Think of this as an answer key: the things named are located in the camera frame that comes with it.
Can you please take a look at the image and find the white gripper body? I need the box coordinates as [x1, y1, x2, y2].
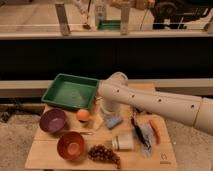
[101, 72, 128, 114]

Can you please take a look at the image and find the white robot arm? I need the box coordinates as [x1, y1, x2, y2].
[98, 72, 213, 135]

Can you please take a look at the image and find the white paper cup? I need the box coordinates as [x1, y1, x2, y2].
[112, 133, 134, 150]

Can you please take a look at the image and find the blue sponge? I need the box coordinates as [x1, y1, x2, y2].
[104, 115, 123, 129]

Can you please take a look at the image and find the yellow cheese wedge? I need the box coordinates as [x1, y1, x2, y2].
[89, 107, 103, 130]

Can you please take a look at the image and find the orange fruit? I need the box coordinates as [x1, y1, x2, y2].
[76, 109, 90, 122]

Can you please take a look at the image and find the green plastic tray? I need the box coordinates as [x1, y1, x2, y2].
[42, 74, 99, 110]

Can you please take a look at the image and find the orange carrot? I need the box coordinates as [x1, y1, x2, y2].
[149, 120, 161, 144]

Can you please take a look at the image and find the bunch of dark grapes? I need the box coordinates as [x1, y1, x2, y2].
[88, 145, 121, 169]

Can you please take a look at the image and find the wooden board table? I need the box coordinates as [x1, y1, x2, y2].
[24, 83, 179, 171]

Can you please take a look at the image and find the purple bowl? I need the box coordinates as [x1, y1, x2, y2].
[39, 108, 66, 133]

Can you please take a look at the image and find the orange copper bowl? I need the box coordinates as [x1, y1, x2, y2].
[57, 131, 85, 161]

